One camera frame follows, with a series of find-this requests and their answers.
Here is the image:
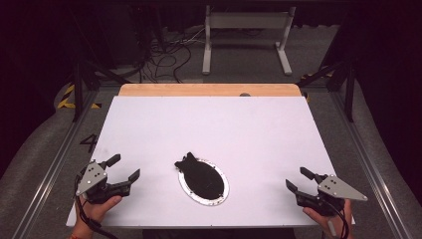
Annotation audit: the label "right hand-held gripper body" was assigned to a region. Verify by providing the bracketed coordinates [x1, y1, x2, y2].
[295, 173, 368, 217]

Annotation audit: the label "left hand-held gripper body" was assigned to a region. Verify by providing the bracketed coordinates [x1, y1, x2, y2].
[74, 159, 132, 204]

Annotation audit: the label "person's right hand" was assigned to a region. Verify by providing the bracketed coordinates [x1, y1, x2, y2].
[302, 198, 354, 239]

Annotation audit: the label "person's left hand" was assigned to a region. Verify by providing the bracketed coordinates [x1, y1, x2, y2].
[71, 194, 123, 235]

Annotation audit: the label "yellow and black floor tape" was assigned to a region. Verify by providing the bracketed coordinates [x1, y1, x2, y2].
[57, 84, 103, 110]
[300, 70, 334, 81]

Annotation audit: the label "black metal stand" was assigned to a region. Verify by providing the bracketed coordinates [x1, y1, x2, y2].
[71, 59, 131, 123]
[297, 59, 357, 123]

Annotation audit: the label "person's dark clothing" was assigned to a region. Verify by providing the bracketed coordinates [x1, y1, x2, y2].
[142, 228, 297, 239]

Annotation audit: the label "white board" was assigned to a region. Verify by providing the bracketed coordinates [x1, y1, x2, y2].
[65, 95, 356, 229]

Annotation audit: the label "wooden table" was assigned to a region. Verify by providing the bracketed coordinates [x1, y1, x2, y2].
[117, 83, 303, 98]

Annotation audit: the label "white metal stand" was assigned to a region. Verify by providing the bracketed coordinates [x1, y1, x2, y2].
[202, 4, 297, 77]

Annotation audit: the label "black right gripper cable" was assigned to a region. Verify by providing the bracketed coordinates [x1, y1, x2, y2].
[322, 198, 351, 239]

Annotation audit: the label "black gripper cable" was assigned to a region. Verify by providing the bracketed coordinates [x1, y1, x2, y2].
[322, 198, 351, 239]
[74, 177, 119, 239]

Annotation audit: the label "aluminium floor rail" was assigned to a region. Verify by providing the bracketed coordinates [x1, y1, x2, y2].
[11, 91, 101, 239]
[327, 91, 414, 239]

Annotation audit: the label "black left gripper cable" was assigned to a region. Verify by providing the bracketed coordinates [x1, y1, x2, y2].
[74, 177, 119, 239]

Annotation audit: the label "tangle of black floor cables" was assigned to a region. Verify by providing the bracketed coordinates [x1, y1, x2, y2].
[138, 28, 207, 84]

